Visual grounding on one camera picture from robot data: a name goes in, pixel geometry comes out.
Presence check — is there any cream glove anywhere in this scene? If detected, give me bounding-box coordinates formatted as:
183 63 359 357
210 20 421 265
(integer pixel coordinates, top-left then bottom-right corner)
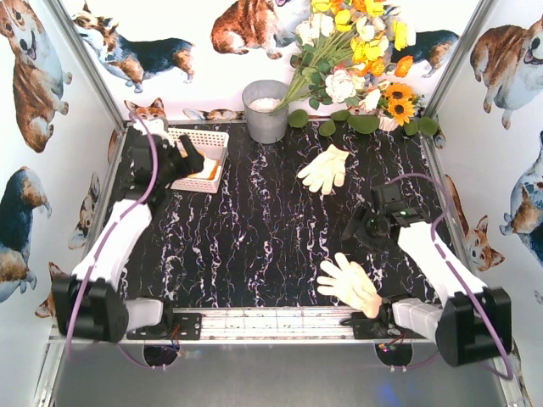
316 253 383 319
297 145 350 195

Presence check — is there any white glove orange cuff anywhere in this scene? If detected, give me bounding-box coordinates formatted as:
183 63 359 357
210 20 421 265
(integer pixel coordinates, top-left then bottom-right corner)
188 152 220 180

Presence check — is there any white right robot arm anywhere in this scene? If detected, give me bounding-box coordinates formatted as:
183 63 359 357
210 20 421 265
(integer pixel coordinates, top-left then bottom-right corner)
335 183 512 366

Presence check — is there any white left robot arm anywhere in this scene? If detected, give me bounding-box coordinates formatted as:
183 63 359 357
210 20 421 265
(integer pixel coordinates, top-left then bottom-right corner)
52 132 204 343

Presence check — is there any white perforated storage basket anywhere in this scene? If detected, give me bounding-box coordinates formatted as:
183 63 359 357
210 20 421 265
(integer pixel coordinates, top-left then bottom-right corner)
168 127 229 194

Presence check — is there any sunflower pot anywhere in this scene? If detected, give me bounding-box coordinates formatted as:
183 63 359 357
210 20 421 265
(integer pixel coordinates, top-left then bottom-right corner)
377 81 425 132

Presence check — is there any grey metal bucket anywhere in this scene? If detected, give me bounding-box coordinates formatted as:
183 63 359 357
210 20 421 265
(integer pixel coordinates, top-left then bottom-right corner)
242 80 288 144

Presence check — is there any artificial flower bouquet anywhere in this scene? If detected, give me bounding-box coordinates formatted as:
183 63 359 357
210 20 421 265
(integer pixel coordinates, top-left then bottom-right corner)
277 1 417 110

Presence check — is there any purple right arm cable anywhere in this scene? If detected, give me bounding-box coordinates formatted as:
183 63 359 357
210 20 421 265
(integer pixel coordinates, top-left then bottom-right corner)
388 172 515 380

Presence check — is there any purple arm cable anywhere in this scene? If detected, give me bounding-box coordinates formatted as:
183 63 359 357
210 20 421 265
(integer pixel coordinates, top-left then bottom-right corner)
65 112 171 372
388 172 515 380

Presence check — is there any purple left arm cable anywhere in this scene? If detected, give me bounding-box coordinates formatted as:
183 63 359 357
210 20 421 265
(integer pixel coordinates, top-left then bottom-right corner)
65 112 171 372

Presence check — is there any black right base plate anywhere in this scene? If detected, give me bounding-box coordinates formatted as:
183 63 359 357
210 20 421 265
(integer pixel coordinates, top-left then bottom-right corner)
340 311 423 339

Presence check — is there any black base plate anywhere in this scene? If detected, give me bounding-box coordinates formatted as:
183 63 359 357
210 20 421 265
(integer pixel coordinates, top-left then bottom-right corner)
340 311 423 339
126 312 203 341

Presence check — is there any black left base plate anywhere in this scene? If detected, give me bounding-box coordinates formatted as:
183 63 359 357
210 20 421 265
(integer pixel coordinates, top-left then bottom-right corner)
126 312 203 341

